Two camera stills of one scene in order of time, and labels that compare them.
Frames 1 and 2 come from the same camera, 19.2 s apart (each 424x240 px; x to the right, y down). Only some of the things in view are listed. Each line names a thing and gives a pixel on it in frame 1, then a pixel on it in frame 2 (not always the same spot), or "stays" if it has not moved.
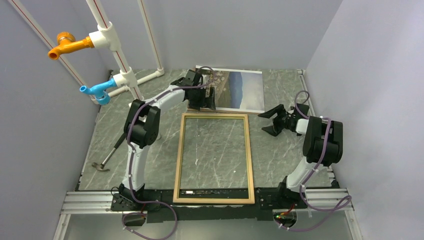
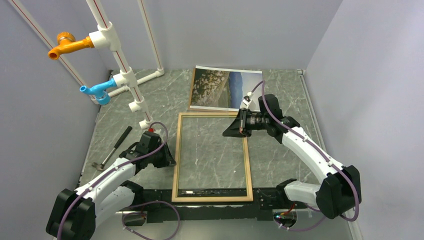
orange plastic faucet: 66,42 stays
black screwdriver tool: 100,167 stays
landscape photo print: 239,90 stays
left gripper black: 209,102 to 168,159
